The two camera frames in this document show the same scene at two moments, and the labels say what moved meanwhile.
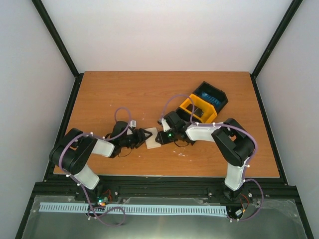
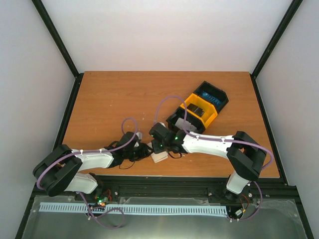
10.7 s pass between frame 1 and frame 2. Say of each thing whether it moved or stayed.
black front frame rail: stayed
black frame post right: stayed
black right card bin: stayed
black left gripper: moved
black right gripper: moved
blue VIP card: stayed
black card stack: stayed
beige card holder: moved
